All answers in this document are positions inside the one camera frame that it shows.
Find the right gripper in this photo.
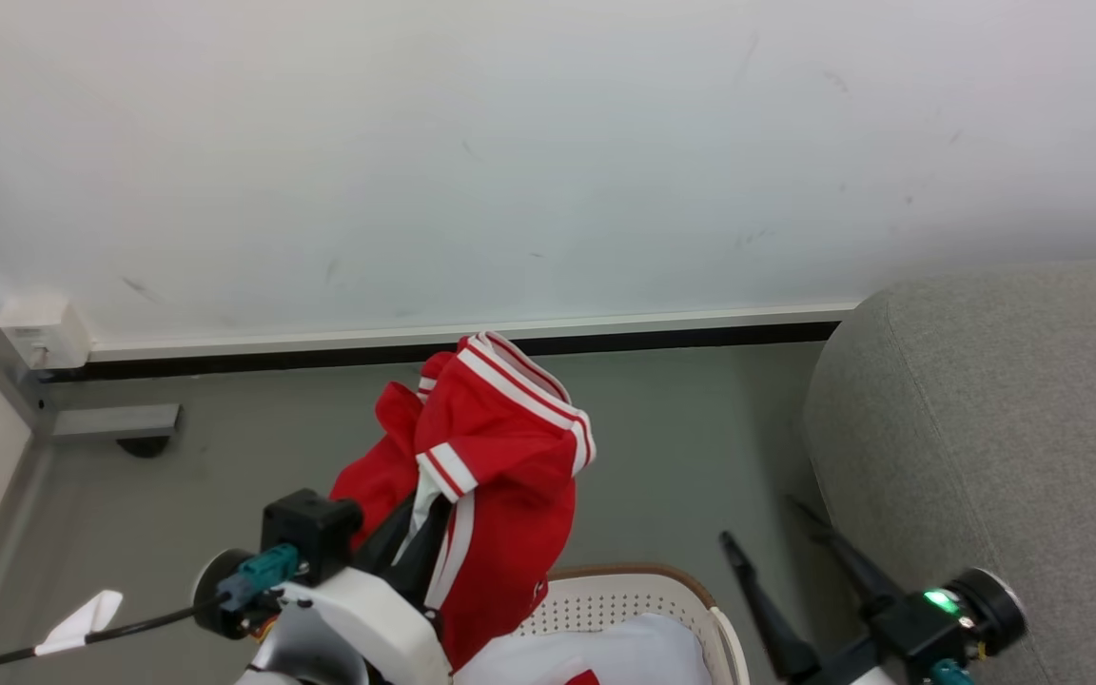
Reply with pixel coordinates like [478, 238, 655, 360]
[719, 495, 902, 685]

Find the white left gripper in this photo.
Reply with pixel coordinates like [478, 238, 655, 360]
[280, 496, 455, 685]

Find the red white-striped sports jersey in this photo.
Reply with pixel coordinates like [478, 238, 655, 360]
[329, 330, 597, 672]

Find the white perforated laundry basket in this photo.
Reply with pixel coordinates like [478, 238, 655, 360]
[510, 563, 752, 685]

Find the white garment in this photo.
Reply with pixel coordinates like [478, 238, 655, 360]
[453, 614, 713, 685]

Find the white and black baseboard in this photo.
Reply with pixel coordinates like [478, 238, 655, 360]
[87, 302, 860, 383]

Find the grey fabric sofa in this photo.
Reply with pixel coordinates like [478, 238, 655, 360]
[802, 257, 1096, 685]

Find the black cable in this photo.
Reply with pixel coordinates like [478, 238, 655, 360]
[0, 592, 227, 682]

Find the white cable tag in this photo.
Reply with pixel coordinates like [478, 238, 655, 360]
[33, 589, 125, 657]

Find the white wall socket box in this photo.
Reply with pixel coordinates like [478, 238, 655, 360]
[0, 294, 92, 370]

